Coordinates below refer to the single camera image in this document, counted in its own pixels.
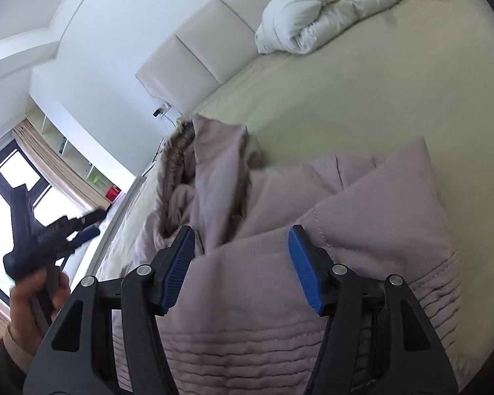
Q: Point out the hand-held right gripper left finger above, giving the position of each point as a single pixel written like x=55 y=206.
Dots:
x=179 y=267

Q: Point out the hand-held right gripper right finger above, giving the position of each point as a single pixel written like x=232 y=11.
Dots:
x=304 y=267

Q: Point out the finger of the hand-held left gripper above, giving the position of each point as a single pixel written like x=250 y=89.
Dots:
x=88 y=217
x=84 y=236

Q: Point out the pink quilted blanket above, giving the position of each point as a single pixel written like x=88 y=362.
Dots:
x=263 y=296

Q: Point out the person's left hand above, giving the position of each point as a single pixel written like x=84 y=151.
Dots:
x=29 y=308

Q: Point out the white window sill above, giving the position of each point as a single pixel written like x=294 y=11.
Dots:
x=107 y=222

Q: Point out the red box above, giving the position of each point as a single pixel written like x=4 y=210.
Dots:
x=113 y=194

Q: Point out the green item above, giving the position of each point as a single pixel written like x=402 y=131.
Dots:
x=94 y=179

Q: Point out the beige curtain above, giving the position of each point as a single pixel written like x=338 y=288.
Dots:
x=53 y=160

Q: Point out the black framed window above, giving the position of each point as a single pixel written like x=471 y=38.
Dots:
x=8 y=181

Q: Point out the blue books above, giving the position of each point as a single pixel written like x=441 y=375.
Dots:
x=63 y=145

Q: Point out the bed with beige sheet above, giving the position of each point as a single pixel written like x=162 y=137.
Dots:
x=354 y=90

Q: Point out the cream padded headboard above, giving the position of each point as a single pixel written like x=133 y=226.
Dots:
x=197 y=61

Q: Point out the white folded duvet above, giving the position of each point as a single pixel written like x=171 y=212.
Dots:
x=321 y=12

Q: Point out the white wall shelf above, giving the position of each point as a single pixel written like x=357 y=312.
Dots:
x=78 y=152

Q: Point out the wall socket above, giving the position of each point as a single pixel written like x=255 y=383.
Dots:
x=163 y=111

